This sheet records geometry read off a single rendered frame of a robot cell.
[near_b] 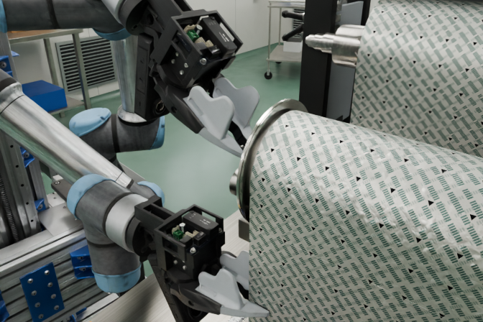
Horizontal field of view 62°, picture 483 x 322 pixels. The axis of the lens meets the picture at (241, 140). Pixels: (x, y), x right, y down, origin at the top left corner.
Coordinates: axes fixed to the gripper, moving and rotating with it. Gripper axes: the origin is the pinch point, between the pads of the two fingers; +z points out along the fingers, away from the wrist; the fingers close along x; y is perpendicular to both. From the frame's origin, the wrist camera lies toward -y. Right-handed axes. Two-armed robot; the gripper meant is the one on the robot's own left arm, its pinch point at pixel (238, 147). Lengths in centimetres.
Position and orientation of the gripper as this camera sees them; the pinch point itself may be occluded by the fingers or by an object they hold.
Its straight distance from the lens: 46.1
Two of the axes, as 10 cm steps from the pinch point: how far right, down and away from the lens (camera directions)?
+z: 6.0, 7.8, -1.5
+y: 5.1, -5.2, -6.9
